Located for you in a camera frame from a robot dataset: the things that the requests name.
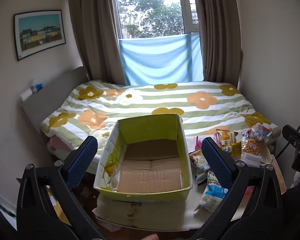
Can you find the small white box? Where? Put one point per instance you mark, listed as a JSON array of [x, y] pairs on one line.
[[26, 95]]

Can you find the grey bed headboard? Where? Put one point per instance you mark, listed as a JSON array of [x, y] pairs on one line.
[[52, 92]]

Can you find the white brown snack packet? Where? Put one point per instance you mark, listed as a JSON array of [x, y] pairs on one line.
[[197, 160]]

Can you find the yellow-green cardboard box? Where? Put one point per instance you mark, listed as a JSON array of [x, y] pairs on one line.
[[150, 170]]

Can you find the clear noodle snack packet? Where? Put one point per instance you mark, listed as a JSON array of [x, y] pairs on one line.
[[251, 145]]

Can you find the person's left hand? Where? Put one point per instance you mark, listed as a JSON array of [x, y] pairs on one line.
[[148, 237]]

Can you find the blue tissue pack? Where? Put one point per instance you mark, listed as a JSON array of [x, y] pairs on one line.
[[37, 86]]

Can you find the blue white snack packet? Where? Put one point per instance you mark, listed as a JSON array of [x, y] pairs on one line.
[[211, 195]]

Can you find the window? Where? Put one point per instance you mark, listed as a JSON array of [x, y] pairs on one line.
[[150, 7]]

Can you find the green striped floral blanket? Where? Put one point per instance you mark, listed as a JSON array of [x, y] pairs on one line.
[[165, 100]]

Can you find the orange cake snack packet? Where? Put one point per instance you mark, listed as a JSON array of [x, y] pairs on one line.
[[226, 137]]

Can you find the floral table cloth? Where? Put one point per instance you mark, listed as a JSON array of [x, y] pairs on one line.
[[190, 217]]

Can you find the pink pillow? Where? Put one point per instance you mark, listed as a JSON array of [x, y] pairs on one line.
[[58, 145]]

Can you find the light blue cloth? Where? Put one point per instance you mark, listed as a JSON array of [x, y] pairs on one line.
[[160, 60]]

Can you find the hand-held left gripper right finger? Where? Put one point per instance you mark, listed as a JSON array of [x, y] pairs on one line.
[[217, 162]]

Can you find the translucent white plastic box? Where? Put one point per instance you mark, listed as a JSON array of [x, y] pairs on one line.
[[250, 158]]

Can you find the pink snack packet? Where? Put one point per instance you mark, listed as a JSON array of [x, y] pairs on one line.
[[198, 143]]

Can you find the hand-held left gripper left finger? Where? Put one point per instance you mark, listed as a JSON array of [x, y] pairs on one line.
[[82, 162]]

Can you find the red white shrimp chips packet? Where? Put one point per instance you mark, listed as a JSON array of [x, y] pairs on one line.
[[261, 131]]

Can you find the framed houses picture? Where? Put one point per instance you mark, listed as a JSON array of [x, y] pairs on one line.
[[40, 35]]

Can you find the brown curtain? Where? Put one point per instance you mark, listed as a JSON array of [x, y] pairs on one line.
[[97, 30], [215, 30]]

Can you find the golden yellow snack packet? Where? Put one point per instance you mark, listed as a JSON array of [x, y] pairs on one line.
[[236, 150]]

